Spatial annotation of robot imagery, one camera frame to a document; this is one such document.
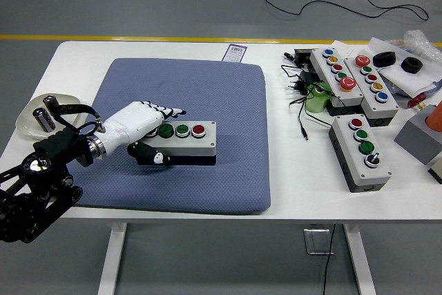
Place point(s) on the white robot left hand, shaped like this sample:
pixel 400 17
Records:
pixel 134 119

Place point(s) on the purple-edged label card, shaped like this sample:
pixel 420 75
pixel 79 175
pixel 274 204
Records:
pixel 235 54

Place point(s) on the translucent shallow dish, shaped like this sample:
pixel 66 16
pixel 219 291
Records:
pixel 24 122

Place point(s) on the orange cylinder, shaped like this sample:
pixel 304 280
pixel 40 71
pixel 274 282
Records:
pixel 435 119

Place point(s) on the red knob part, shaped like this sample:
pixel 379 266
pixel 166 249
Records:
pixel 416 101

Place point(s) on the grey four-button control box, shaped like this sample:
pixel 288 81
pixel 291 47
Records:
pixel 203 146
pixel 348 157

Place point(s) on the grey block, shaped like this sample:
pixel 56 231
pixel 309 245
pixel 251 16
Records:
pixel 412 139

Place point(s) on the green tape roll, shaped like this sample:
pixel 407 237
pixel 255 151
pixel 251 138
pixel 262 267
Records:
pixel 316 103

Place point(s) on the white table leg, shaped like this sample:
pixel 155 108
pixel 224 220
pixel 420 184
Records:
pixel 112 264
pixel 359 260

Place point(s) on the metal floor plate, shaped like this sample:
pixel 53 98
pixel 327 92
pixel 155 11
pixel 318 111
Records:
pixel 312 239

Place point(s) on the small black device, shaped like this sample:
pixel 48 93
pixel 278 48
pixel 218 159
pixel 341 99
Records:
pixel 302 56

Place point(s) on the dark cylindrical battery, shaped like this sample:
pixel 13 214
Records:
pixel 51 103
pixel 43 120

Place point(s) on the white paper sheet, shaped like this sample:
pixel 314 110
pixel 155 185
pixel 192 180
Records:
pixel 345 46

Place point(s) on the clear bubble wrap bag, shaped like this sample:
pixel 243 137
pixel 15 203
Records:
pixel 419 41

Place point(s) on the small white box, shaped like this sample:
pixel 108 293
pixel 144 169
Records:
pixel 436 169

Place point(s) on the blue-grey textured mat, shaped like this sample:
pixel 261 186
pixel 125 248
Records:
pixel 207 84

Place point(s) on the white foam sheet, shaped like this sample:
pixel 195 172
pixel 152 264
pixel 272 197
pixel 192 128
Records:
pixel 400 79

